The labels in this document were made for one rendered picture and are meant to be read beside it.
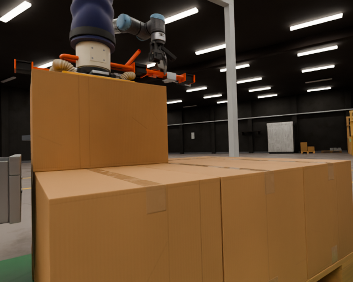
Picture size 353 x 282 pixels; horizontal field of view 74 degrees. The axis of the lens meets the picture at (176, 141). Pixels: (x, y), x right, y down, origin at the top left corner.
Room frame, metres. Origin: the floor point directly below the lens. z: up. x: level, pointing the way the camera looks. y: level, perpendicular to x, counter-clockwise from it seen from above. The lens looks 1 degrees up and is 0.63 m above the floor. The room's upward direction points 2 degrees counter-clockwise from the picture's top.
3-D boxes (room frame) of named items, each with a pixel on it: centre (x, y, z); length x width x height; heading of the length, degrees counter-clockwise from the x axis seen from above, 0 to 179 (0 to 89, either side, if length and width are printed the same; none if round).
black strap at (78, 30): (1.21, 0.42, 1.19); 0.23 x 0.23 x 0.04
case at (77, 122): (1.22, 0.40, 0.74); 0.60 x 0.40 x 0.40; 123
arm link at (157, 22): (1.44, 0.10, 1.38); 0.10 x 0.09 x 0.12; 47
